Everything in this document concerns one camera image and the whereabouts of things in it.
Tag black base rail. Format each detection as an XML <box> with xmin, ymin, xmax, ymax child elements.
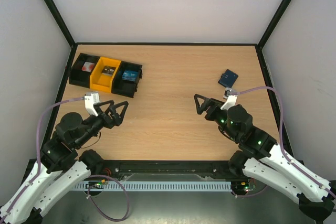
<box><xmin>102</xmin><ymin>160</ymin><xmax>237</xmax><ymax>180</ymax></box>

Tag black enclosure frame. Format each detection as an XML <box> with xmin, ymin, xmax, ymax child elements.
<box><xmin>44</xmin><ymin>0</ymin><xmax>291</xmax><ymax>161</ymax></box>

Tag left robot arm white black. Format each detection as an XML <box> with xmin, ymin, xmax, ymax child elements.
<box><xmin>1</xmin><ymin>100</ymin><xmax>129</xmax><ymax>223</ymax></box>

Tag red white card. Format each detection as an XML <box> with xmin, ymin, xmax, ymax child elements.
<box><xmin>81</xmin><ymin>61</ymin><xmax>95</xmax><ymax>72</ymax></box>

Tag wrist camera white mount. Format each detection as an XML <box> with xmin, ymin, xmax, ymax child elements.
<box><xmin>84</xmin><ymin>91</ymin><xmax>100</xmax><ymax>116</ymax></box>
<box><xmin>221</xmin><ymin>88</ymin><xmax>238</xmax><ymax>110</ymax></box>

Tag right black storage bin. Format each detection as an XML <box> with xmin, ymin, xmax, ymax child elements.
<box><xmin>112</xmin><ymin>61</ymin><xmax>143</xmax><ymax>98</ymax></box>

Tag black card in yellow bin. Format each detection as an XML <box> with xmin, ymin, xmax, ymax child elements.
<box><xmin>102</xmin><ymin>66</ymin><xmax>116</xmax><ymax>76</ymax></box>

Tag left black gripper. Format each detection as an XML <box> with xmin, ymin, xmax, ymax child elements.
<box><xmin>75</xmin><ymin>100</ymin><xmax>129</xmax><ymax>148</ymax></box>

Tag blue leather card holder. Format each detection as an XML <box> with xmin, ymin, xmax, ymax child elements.
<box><xmin>218</xmin><ymin>69</ymin><xmax>238</xmax><ymax>88</ymax></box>

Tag blue card in bin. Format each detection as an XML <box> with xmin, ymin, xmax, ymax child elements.
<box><xmin>122</xmin><ymin>70</ymin><xmax>139</xmax><ymax>82</ymax></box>

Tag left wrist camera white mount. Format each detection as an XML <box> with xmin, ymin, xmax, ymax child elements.
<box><xmin>84</xmin><ymin>91</ymin><xmax>100</xmax><ymax>116</ymax></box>

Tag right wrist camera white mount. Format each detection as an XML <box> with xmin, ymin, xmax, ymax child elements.
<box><xmin>221</xmin><ymin>88</ymin><xmax>238</xmax><ymax>110</ymax></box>

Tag yellow storage bin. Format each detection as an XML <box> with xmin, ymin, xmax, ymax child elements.
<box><xmin>90</xmin><ymin>57</ymin><xmax>121</xmax><ymax>93</ymax></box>

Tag light blue slotted cable duct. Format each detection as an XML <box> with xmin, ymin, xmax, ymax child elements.
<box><xmin>72</xmin><ymin>181</ymin><xmax>232</xmax><ymax>192</ymax></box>

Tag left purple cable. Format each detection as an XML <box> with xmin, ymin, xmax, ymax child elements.
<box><xmin>5</xmin><ymin>97</ymin><xmax>87</xmax><ymax>217</ymax></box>

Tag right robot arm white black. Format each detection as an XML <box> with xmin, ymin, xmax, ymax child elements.
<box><xmin>194</xmin><ymin>94</ymin><xmax>335</xmax><ymax>222</ymax></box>

